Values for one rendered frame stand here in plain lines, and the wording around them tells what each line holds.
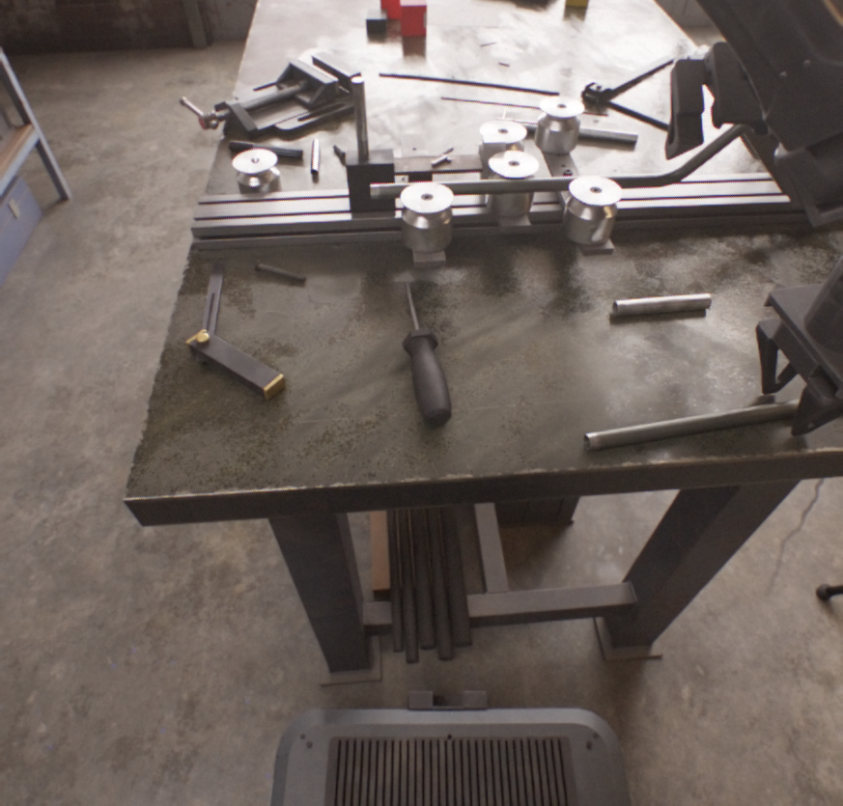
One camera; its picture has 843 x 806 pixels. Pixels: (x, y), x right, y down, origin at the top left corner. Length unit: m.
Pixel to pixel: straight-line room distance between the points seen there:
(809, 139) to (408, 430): 0.34
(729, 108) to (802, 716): 1.22
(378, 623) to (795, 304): 0.85
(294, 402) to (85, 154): 2.54
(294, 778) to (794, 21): 1.02
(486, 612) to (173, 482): 0.75
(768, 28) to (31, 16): 3.86
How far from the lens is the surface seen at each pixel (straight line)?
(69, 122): 3.32
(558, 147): 0.78
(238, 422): 0.54
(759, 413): 0.58
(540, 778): 1.06
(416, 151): 0.77
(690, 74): 0.56
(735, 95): 0.54
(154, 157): 2.86
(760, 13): 0.38
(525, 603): 1.17
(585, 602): 1.20
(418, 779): 1.04
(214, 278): 0.68
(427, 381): 0.51
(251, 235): 0.71
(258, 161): 0.77
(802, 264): 0.78
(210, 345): 0.59
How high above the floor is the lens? 1.30
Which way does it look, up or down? 50 degrees down
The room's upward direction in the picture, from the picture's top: straight up
